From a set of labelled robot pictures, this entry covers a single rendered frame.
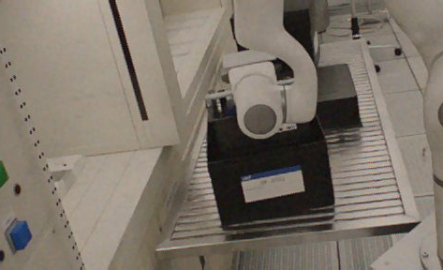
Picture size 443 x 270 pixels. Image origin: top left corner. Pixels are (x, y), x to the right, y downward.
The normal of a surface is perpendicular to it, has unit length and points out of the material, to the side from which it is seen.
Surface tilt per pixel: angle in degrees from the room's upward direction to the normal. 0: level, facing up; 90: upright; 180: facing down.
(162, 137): 90
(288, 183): 90
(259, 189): 90
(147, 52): 90
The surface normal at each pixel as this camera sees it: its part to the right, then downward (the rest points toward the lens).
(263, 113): 0.12, 0.37
